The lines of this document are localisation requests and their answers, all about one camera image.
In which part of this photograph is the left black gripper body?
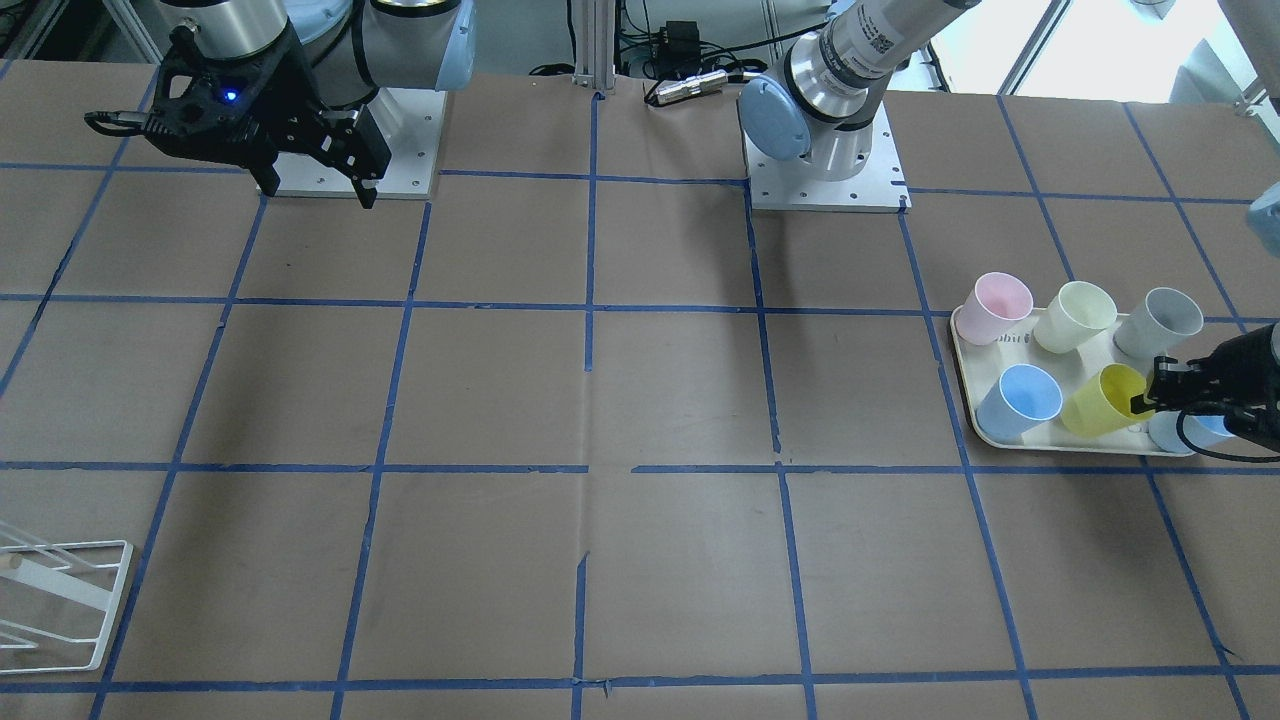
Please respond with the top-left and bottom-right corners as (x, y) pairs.
(1149, 324), (1279, 451)

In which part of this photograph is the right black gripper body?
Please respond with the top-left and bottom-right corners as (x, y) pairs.
(145, 22), (390, 177)

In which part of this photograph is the yellow plastic cup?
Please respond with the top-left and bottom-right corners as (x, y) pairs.
(1059, 363), (1156, 438)

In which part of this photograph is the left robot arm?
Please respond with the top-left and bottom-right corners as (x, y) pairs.
(739, 1), (1277, 451)

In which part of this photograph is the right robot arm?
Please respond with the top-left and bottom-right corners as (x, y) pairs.
(105, 1), (476, 209)

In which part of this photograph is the blue plastic cup far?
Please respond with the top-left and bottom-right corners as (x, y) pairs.
(1148, 411), (1235, 454)

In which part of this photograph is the blue plastic cup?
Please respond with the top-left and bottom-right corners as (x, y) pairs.
(975, 364), (1064, 443)
(1148, 411), (1235, 454)

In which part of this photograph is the grey plastic cup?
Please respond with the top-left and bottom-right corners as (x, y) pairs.
(1114, 287), (1204, 359)

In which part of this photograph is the pale green plastic cup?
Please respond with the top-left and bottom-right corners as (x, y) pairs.
(1033, 281), (1117, 354)

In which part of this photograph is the blue plastic cup near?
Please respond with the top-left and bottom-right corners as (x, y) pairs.
(975, 364), (1064, 443)

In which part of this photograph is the pink plastic cup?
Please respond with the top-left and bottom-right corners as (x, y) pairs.
(954, 272), (1034, 346)

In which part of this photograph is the cream serving tray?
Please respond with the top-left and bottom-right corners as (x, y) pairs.
(948, 307), (1193, 457)

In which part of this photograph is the white wire cup rack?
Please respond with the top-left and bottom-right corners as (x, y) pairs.
(1, 523), (134, 676)

